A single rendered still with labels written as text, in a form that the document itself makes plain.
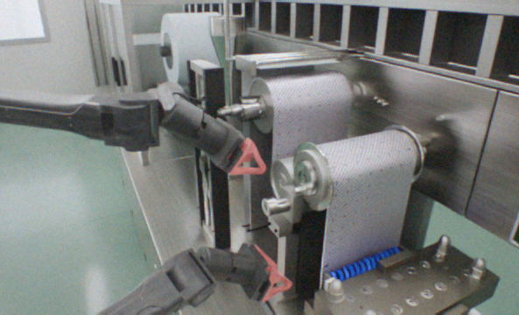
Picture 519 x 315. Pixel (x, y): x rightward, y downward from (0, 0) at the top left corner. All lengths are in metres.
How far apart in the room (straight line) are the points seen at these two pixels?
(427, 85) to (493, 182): 0.26
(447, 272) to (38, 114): 0.88
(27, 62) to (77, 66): 0.67
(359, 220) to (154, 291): 0.46
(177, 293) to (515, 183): 0.67
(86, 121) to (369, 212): 0.60
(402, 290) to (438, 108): 0.42
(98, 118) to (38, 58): 5.57
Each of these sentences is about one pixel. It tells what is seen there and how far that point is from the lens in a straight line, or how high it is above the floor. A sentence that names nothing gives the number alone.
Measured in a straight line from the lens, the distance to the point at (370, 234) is 0.89.
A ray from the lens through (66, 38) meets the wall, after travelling 6.09.
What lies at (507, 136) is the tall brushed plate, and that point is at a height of 1.36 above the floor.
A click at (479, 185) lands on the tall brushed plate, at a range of 0.90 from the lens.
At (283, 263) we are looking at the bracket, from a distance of 0.90.
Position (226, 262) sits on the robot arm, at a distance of 0.67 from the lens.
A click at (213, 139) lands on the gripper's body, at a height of 1.39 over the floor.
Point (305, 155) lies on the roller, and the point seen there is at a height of 1.30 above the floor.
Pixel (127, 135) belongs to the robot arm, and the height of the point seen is 1.41.
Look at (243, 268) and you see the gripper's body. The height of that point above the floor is 1.14.
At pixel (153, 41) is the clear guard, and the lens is 1.57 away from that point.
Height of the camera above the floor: 1.60
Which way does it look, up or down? 25 degrees down
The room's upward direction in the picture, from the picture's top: straight up
